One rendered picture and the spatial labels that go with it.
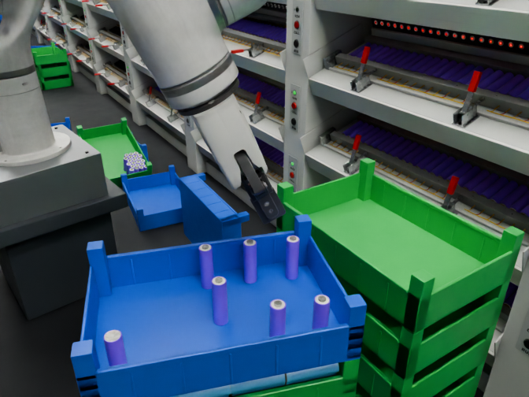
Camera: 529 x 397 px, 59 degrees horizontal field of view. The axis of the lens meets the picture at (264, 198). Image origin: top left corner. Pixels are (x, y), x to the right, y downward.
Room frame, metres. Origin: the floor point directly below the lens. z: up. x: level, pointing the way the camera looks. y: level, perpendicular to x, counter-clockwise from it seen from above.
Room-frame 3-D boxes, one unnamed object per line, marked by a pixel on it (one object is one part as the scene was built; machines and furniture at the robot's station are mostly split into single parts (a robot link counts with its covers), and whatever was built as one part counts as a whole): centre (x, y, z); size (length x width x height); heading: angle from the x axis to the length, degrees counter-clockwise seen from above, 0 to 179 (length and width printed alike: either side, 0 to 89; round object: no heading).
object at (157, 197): (1.47, 0.38, 0.04); 0.30 x 0.20 x 0.08; 25
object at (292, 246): (0.53, -0.04, 0.44); 0.02 x 0.02 x 0.06
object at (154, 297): (0.45, 0.06, 0.44); 0.30 x 0.20 x 0.08; 104
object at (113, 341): (0.35, 0.15, 0.44); 0.02 x 0.02 x 0.06
